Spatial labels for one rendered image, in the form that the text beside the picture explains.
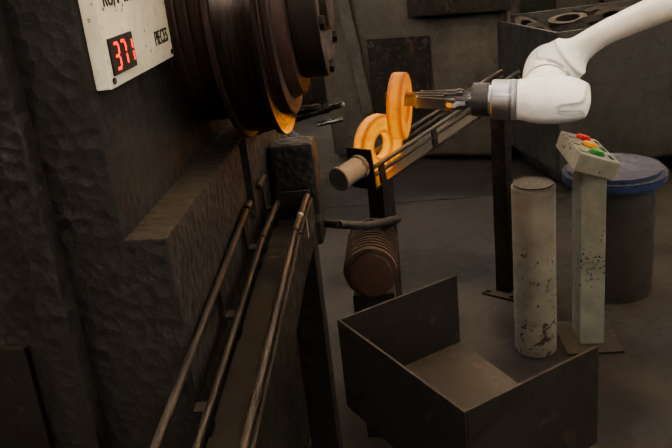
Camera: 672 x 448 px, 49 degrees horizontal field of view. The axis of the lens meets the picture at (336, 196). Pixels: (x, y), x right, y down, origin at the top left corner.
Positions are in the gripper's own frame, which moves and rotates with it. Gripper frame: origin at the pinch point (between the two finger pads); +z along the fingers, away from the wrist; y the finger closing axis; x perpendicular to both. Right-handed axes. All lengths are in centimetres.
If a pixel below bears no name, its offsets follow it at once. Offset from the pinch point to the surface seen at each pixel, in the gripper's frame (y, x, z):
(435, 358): -71, -23, -19
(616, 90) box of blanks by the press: 178, -35, -61
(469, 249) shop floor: 105, -84, -5
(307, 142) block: -19.6, -5.3, 16.5
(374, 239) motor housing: -9.9, -31.3, 5.0
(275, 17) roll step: -56, 25, 8
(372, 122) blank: 7.0, -7.5, 8.5
